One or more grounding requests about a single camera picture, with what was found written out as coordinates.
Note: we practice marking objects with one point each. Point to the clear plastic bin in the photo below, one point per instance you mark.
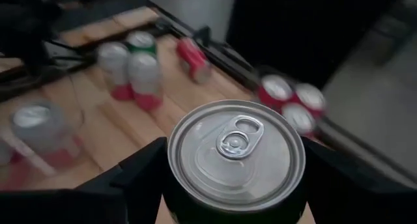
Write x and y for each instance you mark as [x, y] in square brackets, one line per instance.
[6, 126]

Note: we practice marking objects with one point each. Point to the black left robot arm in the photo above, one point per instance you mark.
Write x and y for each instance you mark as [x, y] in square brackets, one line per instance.
[26, 32]

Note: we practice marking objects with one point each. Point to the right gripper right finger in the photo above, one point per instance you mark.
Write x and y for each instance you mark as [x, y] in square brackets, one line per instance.
[358, 204]

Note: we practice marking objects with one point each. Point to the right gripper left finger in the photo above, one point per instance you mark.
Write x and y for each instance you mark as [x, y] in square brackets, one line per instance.
[97, 204]

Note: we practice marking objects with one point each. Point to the red Fanta soda can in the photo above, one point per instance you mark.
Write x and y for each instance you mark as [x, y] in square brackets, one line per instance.
[309, 97]
[277, 90]
[298, 118]
[192, 58]

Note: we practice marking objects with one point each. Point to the black panel screen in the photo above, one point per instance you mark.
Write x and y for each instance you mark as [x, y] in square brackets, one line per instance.
[293, 28]

